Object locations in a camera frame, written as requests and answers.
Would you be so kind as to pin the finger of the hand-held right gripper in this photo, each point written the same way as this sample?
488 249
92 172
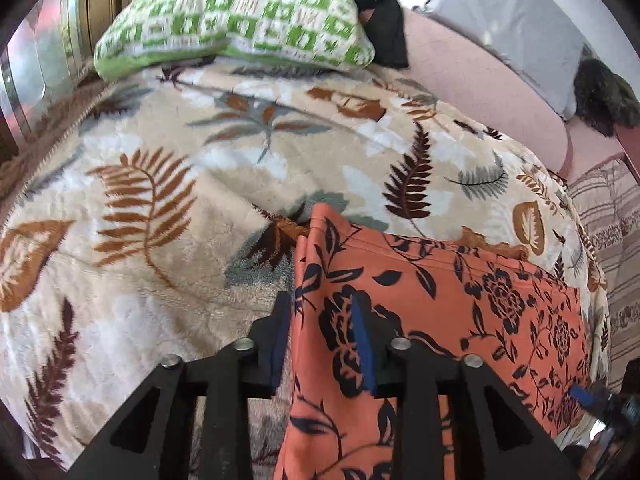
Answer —
582 396

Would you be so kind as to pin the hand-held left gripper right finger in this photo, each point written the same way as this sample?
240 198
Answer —
363 347

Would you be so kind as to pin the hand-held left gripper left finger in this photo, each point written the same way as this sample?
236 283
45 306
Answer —
280 342

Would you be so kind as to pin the orange floral shirt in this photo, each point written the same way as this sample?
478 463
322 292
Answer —
450 305

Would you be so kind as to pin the striped pink bed cover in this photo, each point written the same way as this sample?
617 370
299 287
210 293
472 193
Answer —
610 230

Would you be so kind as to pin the leaf print blanket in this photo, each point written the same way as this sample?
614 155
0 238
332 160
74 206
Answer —
150 170

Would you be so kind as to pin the pink maroon cushion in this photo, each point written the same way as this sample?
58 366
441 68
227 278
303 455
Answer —
600 147

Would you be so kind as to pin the pink bolster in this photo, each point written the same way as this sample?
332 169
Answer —
470 80

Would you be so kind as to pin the dark furry cushion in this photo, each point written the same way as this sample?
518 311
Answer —
605 97

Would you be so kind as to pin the brown crochet bed cover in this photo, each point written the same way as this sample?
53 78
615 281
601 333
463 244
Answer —
45 130

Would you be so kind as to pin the green checked pillow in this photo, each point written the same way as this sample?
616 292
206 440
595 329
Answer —
240 15

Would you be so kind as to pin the black cloth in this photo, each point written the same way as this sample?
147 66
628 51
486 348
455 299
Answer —
385 15

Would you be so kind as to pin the light blue pillow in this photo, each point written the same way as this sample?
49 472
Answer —
510 25

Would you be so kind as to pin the wooden stained glass door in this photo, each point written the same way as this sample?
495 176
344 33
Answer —
45 45

